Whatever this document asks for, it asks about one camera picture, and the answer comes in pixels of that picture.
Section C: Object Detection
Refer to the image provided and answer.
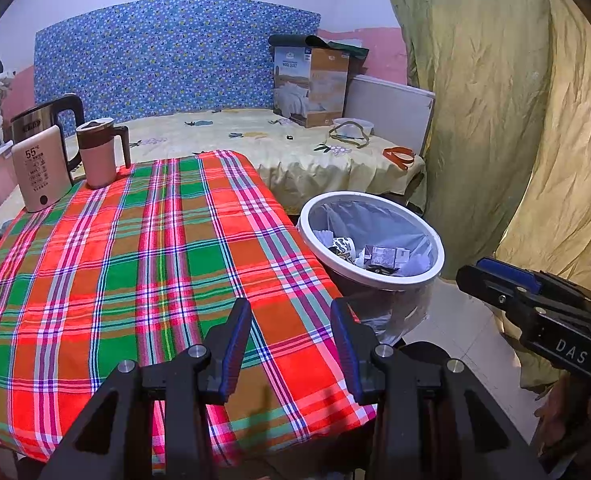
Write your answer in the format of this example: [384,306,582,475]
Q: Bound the person's right hand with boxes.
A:
[533,375,591,471]

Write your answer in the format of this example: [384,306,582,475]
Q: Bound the patterned paper cup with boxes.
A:
[328,236,359,261]

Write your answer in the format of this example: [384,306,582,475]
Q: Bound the purple drink carton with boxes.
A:
[363,244,411,273]

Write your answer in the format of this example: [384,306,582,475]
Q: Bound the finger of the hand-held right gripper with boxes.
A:
[477,257,591,306]
[456,264,541,321]

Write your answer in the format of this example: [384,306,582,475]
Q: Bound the olive cord loop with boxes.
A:
[328,119,371,148]

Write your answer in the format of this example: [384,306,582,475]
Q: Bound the steel electric kettle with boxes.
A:
[10,94,85,181]

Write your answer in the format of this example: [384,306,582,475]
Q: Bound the cream rounded heating device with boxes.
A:
[12,126,74,213]

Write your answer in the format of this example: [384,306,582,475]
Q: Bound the white bin with liner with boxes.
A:
[297,191,445,346]

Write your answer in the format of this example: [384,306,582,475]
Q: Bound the plaid tablecloth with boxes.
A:
[0,150,376,471]

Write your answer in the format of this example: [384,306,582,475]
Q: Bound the dark cloth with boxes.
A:
[268,34,369,61]

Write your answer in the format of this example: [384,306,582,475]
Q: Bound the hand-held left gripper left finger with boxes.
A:
[50,297,253,480]

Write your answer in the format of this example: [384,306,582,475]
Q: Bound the orange strap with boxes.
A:
[383,146,416,168]

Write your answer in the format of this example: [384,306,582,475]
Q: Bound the blue floral mattress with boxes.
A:
[34,0,322,128]

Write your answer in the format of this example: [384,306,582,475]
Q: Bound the pink mug with brown lid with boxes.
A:
[76,116,132,190]

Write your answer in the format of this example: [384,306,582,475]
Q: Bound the white flat panel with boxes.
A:
[343,74,436,156]

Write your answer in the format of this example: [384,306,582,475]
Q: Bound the yellow curtain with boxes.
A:
[379,0,591,396]

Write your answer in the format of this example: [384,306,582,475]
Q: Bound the cardboard quilt box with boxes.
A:
[273,45,351,128]

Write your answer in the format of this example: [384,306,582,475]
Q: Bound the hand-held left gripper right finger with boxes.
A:
[329,297,546,480]

